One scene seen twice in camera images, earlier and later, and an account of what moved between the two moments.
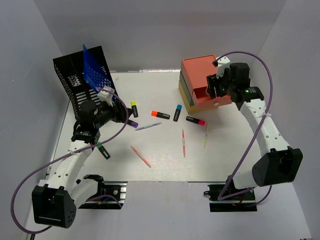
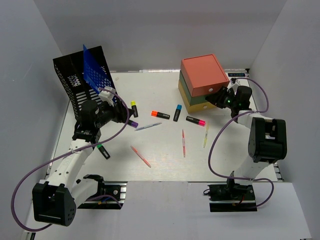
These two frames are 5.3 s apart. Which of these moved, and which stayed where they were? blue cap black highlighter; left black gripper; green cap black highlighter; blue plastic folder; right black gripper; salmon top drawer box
Moved: right black gripper; salmon top drawer box
Stayed: green cap black highlighter; blue plastic folder; left black gripper; blue cap black highlighter
